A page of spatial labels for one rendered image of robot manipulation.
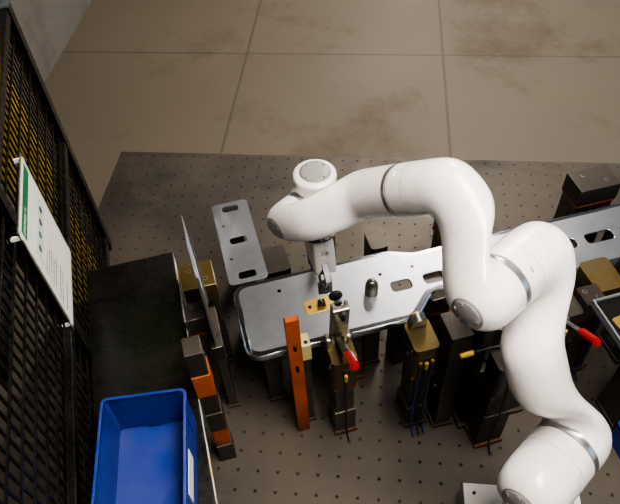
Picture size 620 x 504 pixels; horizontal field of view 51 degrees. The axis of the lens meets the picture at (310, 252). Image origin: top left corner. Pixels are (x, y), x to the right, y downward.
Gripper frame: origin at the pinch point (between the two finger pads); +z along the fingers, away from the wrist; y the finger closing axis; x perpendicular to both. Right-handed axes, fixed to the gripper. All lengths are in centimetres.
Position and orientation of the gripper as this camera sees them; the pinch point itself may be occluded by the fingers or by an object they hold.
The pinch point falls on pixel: (319, 274)
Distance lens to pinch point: 148.5
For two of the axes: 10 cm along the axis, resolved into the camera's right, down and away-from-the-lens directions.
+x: -9.7, 2.2, -1.4
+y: -2.6, -7.3, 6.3
